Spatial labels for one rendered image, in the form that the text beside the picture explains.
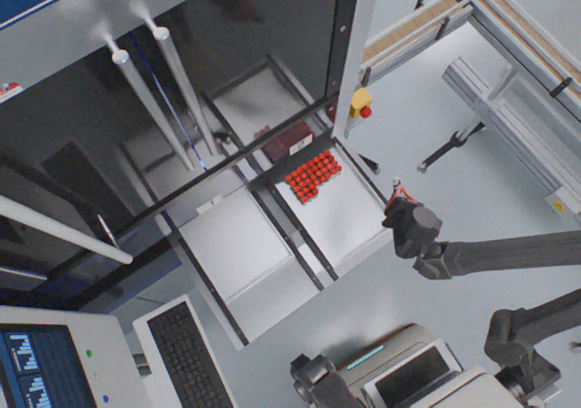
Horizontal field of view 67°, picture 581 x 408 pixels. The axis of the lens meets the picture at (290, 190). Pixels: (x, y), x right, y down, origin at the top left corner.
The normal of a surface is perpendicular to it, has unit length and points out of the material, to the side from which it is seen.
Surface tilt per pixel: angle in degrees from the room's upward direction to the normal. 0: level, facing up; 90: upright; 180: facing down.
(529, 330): 50
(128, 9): 90
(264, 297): 0
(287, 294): 0
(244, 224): 0
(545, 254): 59
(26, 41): 90
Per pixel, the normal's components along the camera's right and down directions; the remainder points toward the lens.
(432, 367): -0.01, -0.30
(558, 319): -0.55, 0.49
